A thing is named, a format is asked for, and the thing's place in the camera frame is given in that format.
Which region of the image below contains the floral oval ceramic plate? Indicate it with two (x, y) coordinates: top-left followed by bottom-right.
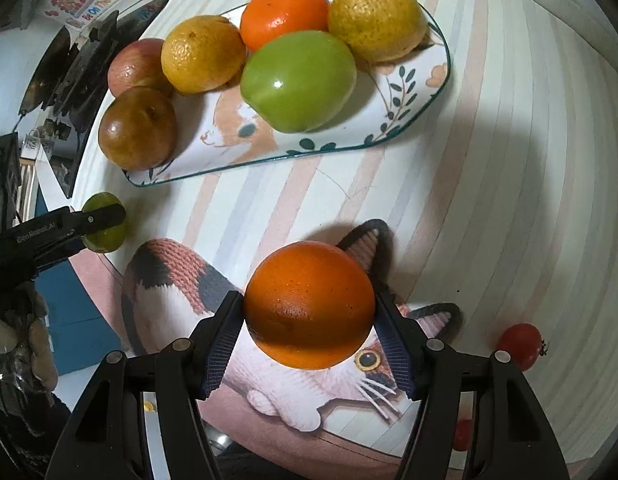
(121, 0), (452, 189)

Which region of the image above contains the yellow-green orange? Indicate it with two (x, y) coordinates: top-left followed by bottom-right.
(327, 0), (427, 63)
(161, 15), (247, 95)

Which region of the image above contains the black gas stove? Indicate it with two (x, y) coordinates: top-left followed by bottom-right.
(19, 0), (176, 198)

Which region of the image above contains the large green fruit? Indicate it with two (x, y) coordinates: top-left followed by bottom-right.
(240, 30), (357, 133)

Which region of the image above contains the striped tablecloth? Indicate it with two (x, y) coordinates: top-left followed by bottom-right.
(69, 0), (618, 480)

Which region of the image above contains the brown round fruit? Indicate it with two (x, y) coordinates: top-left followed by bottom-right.
(98, 87), (178, 171)
(107, 37), (174, 100)

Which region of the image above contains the person's left hand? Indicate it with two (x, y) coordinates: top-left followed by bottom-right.
(0, 282), (60, 406)

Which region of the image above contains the cat-shaped mat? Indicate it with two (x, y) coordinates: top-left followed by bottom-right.
(120, 218), (462, 433)

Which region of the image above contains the red cherry tomato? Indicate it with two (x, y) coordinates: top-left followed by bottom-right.
(451, 417), (474, 452)
(496, 323), (547, 372)

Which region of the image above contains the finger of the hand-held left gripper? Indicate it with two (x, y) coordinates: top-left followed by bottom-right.
(64, 204), (128, 248)

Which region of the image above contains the bright orange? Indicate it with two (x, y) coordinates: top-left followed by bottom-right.
(240, 0), (331, 52)
(243, 241), (376, 370)

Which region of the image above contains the small green fruit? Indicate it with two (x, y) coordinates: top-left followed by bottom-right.
(81, 191), (128, 253)

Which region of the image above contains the blue kitchen cabinet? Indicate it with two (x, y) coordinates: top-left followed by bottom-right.
(34, 247), (120, 376)

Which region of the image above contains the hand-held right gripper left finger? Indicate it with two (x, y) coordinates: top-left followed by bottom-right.
(44, 290), (246, 480)

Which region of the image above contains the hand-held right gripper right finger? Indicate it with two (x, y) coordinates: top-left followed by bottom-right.
(371, 290), (572, 480)

